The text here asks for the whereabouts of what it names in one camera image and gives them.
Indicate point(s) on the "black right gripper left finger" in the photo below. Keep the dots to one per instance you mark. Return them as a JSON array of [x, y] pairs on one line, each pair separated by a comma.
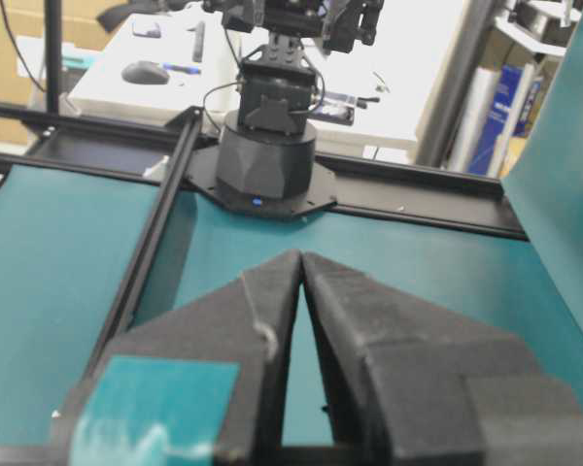
[[204, 384]]

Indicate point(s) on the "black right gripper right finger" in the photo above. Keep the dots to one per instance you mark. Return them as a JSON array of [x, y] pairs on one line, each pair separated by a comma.
[[408, 382]]

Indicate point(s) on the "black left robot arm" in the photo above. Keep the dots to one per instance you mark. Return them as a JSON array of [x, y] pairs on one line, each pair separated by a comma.
[[262, 172]]

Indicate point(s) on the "green upright board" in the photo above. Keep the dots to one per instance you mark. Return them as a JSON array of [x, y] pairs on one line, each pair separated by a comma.
[[545, 187]]

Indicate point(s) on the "blue pen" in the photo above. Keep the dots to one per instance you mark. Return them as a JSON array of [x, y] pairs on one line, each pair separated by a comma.
[[188, 70]]

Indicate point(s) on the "black computer mouse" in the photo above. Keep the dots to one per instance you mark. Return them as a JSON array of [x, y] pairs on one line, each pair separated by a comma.
[[145, 73]]

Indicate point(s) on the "white desk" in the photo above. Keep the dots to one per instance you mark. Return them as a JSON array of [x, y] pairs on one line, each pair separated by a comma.
[[353, 74]]

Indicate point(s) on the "cardboard box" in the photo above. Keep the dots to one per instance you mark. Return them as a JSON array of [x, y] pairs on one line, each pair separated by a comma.
[[22, 27]]

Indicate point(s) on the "black aluminium frame rail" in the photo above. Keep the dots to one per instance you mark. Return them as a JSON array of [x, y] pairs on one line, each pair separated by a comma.
[[341, 185]]

